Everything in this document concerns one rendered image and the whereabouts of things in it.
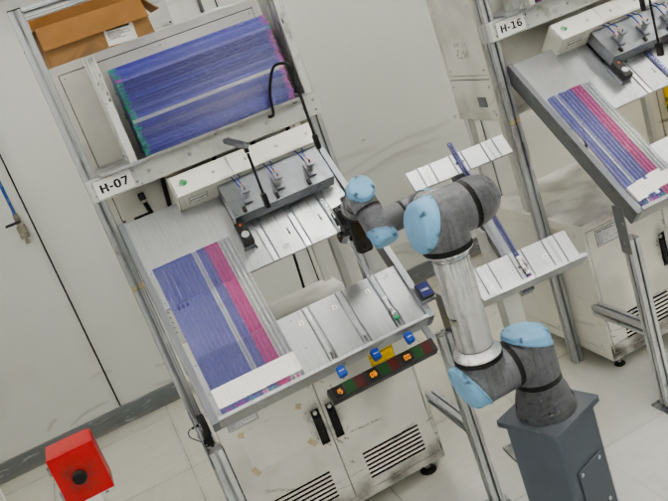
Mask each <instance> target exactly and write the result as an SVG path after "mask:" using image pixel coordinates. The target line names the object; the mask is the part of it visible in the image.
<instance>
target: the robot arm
mask: <svg viewBox="0 0 668 501"><path fill-rule="evenodd" d="M375 192H376V190H375V184H374V182H373V181H372V180H371V179H370V178H369V177H367V176H363V175H359V176H355V177H353V178H352V179H351V180H350V181H349V183H348V185H347V187H346V189H345V195H344V196H343V197H340V201H341V203H342V204H340V205H338V206H337V207H335V208H332V212H331V217H332V219H333V221H334V222H335V224H336V225H335V229H336V231H337V233H338V234H337V239H338V241H339V242H340V243H341V244H347V242H348V239H350V240H351V242H354V245H355V248H356V251H357V252H358V253H365V252H367V251H371V250H372V249H373V246H374V247H375V248H377V249H382V248H384V247H387V246H388V245H390V244H392V243H393V242H394V241H395V240H396V239H397V238H398V237H399V233H398V231H400V230H402V229H405V231H406V235H407V238H408V240H409V241H410V242H411V246H412V247H413V249H414V250H415V251H416V252H418V253H420V254H422V255H423V257H424V258H426V259H428V260H430V261H431V262H432V265H433V269H434V272H435V275H436V279H437V282H438V286H439V289H440V292H441V296H442V299H443V303H444V306H445V310H446V313H447V317H448V320H449V323H450V327H451V330H452V334H453V337H454V340H455V344H456V347H457V348H456V349H455V351H454V352H453V360H454V363H455V366H454V367H451V369H449V371H448V377H449V380H450V381H451V383H452V385H453V386H454V388H455V389H456V391H457V392H458V394H459V395H460V396H461V397H462V398H463V399H464V400H465V401H466V402H467V403H468V404H469V405H470V406H472V407H473V408H475V409H482V408H484V407H486V406H488V405H492V404H493V402H495V401H497V400H499V399H500V398H502V397H504V396H506V395H507V394H509V393H511V392H512V391H514V390H516V394H515V411H516V414H517V417H518V419H519V420H520V421H521V422H523V423H525V424H528V425H533V426H545V425H551V424H555V423H558V422H561V421H563V420H565V419H567V418H569V417H570V416H571V415H572V414H573V413H574V412H575V411H576V409H577V406H578V402H577V398H576V395H575V393H574V391H573V390H572V389H571V388H570V386H569V385H568V383H567V382H566V380H565V379H564V377H563V375H562V372H561V368H560V364H559V361H558V357H557V354H556V350H555V346H554V340H553V339H552V336H551V333H550V331H549V329H548V328H547V327H546V326H545V325H543V324H541V323H537V322H520V323H515V324H512V325H509V326H507V327H505V328H504V329H503V330H502V331H501V333H500V339H501V341H500V342H498V341H497V340H495V339H493V338H492V335H491V331H490V327H489V324H488V320H487V316H486V313H485V309H484V305H483V302H482V298H481V294H480V291H479V287H478V283H477V280H476V276H475V272H474V269H473V265H472V261H471V258H470V254H469V250H470V249H471V248H472V246H473V239H472V235H471V232H472V231H473V230H475V229H477V228H479V227H481V226H483V225H485V224H486V223H488V222H489V221H490V220H491V219H492V218H493V217H494V216H495V215H496V213H497V211H498V209H499V207H500V203H501V195H500V191H499V188H498V186H497V185H496V183H495V182H494V181H493V180H492V179H490V178H489V177H487V176H484V175H469V176H466V177H463V178H460V179H458V180H456V181H454V182H452V183H450V184H448V185H446V186H444V187H441V188H436V189H432V190H431V189H430V188H424V189H422V190H418V191H416V192H415V193H413V194H411V195H408V196H406V197H404V198H402V199H400V200H398V201H395V202H394V203H392V204H390V205H388V206H386V207H383V206H382V205H381V203H380V202H379V200H378V198H377V197H376V195H375ZM340 206H341V207H340ZM335 209H336V210H335ZM333 213H334V216H335V218H334V216H333ZM338 226H339V227H340V228H339V227H338ZM350 235H351V236H350Z"/></svg>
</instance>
